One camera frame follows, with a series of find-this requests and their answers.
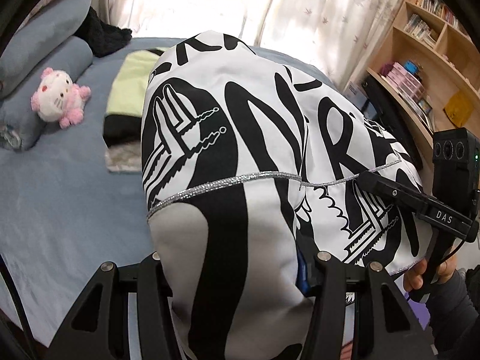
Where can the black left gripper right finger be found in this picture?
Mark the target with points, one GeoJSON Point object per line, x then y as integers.
{"type": "Point", "coordinates": [384, 325]}

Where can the black garment by pillows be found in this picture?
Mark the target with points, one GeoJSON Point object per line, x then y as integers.
{"type": "Point", "coordinates": [103, 39]}

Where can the yellow envelope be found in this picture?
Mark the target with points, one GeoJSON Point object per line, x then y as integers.
{"type": "Point", "coordinates": [458, 109]}

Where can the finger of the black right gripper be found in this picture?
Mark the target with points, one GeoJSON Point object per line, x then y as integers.
{"type": "Point", "coordinates": [383, 187]}

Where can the black white graffiti print garment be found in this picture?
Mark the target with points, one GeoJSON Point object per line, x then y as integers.
{"type": "Point", "coordinates": [241, 156]}

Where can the white patterned curtain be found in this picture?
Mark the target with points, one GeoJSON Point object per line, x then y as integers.
{"type": "Point", "coordinates": [336, 36]}

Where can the blue bed sheet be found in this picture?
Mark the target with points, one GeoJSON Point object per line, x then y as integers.
{"type": "Point", "coordinates": [61, 210]}

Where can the cream white folded jacket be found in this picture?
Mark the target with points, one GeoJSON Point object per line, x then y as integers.
{"type": "Point", "coordinates": [125, 158]}

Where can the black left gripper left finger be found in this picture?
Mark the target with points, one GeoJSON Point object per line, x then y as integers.
{"type": "Point", "coordinates": [96, 326]}

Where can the pink white cat plush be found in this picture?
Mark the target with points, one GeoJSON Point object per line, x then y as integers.
{"type": "Point", "coordinates": [59, 99]}

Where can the green black folded garment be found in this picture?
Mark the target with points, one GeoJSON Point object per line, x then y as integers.
{"type": "Point", "coordinates": [124, 108]}

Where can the black patterned hanging cloth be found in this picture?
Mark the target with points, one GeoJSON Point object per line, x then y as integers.
{"type": "Point", "coordinates": [381, 107]}

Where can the pink storage boxes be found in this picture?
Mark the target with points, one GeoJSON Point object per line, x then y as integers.
{"type": "Point", "coordinates": [402, 81]}

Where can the upper blue bolster pillow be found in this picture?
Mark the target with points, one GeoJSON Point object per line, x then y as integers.
{"type": "Point", "coordinates": [51, 26]}

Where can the wooden bookshelf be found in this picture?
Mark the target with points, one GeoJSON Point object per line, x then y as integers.
{"type": "Point", "coordinates": [428, 40]}

